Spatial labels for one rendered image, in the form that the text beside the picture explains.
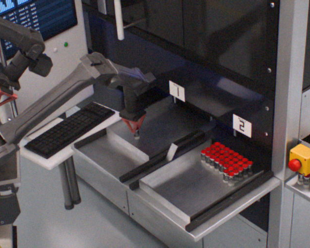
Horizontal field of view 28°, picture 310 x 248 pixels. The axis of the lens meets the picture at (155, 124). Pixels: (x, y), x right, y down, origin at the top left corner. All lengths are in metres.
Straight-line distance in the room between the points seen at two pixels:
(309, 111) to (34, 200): 1.93
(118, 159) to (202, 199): 0.39
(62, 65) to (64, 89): 0.89
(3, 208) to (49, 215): 1.41
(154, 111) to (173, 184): 0.48
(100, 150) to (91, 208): 1.12
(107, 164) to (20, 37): 0.56
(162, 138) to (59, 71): 0.56
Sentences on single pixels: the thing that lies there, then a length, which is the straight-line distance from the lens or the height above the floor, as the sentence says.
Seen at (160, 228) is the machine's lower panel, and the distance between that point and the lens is 3.01.
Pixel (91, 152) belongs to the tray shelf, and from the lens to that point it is 2.33.
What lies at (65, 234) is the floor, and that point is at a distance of 3.31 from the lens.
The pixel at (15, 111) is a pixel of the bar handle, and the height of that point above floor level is 0.99.
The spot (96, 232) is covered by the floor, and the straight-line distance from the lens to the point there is 3.28.
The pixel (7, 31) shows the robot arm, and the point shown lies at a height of 1.42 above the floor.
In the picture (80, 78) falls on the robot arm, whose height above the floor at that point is 1.40.
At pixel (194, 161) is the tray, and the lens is 2.24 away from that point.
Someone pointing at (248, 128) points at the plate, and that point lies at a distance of 2.16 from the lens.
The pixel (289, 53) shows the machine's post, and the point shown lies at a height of 1.37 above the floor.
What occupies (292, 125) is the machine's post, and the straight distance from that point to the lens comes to 2.04.
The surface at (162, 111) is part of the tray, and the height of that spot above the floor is 0.88.
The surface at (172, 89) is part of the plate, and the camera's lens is 2.40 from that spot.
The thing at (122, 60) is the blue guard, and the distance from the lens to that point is 2.62.
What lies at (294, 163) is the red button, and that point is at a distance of 2.03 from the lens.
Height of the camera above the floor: 2.24
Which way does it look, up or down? 34 degrees down
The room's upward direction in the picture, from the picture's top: 4 degrees counter-clockwise
